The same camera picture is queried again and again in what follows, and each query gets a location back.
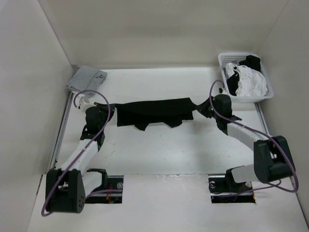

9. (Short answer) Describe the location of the folded white tank top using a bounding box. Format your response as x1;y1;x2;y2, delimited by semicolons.
72;91;85;98

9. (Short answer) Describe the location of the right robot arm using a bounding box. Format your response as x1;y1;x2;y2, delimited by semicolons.
197;94;295;191

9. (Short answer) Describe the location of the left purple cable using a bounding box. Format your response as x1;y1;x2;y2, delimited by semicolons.
41;90;123;216

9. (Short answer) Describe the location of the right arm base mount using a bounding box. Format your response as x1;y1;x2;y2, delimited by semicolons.
208;175;255;203

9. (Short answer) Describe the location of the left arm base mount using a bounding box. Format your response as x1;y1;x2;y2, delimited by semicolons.
85;175;124;204

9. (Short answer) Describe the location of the black tank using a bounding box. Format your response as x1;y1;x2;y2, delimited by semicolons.
226;55;262;95
93;97;208;131

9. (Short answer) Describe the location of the white tank top in basket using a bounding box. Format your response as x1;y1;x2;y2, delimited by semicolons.
225;62;268;97

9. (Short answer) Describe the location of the folded grey tank top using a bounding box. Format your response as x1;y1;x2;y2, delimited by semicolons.
66;65;108;93

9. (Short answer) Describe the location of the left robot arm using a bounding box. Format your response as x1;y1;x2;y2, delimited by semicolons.
42;102;115;217

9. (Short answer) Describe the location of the black tank top in basket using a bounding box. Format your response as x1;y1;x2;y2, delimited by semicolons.
226;55;262;95

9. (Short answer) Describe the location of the white plastic laundry basket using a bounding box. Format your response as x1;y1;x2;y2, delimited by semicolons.
218;52;274;103

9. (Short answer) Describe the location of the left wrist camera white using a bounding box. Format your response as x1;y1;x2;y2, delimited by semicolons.
77;96;95;112

